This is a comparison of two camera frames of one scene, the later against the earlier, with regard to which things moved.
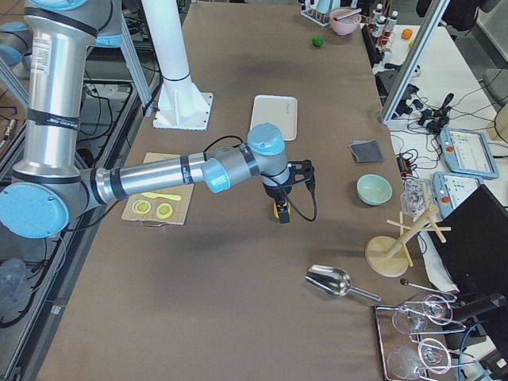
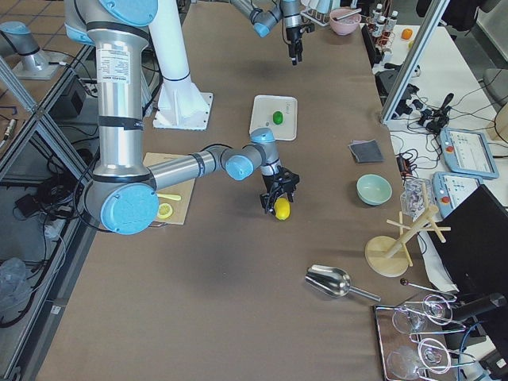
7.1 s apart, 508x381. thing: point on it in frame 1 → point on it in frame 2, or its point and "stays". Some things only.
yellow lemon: (275, 209) stays
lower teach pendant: (451, 190) stays
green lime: (317, 41) → (278, 117)
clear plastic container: (416, 197) stays
